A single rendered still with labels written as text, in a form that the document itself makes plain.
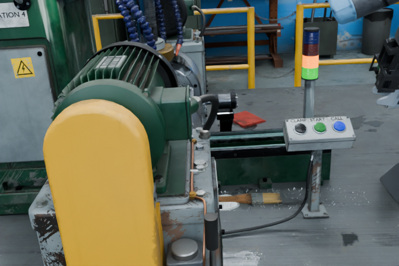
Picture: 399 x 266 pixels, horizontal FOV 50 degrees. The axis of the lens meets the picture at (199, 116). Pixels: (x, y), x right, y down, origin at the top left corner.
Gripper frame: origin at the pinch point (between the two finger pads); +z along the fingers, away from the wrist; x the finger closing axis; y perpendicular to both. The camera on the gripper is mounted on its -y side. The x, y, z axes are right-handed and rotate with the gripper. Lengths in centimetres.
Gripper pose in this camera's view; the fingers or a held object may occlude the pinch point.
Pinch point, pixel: (392, 104)
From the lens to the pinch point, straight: 113.1
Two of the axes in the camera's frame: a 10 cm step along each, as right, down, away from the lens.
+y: -10.0, 0.5, 0.1
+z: 0.4, 6.2, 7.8
